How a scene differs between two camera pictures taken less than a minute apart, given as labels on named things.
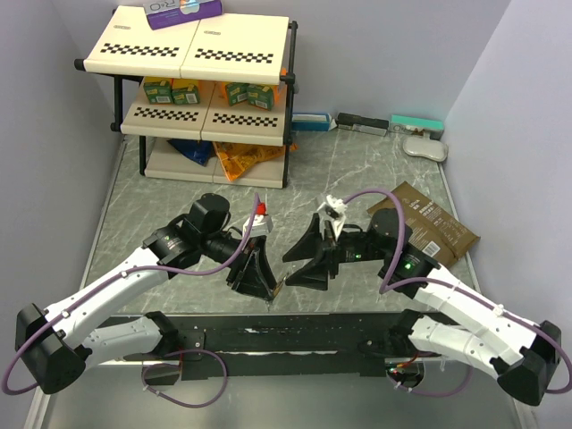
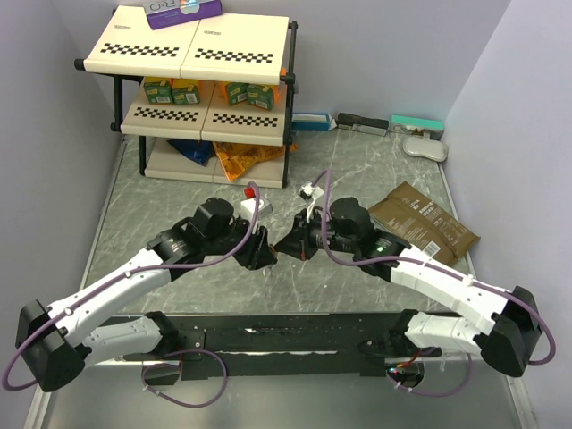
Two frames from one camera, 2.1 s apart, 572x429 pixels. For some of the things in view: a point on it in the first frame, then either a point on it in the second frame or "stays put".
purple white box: x=163 y=14 stays put
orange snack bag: x=235 y=158 stays put
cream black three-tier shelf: x=209 y=99 stays put
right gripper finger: x=313 y=275 -> x=294 y=248
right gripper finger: x=310 y=244 -> x=298 y=234
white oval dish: x=431 y=148 stays put
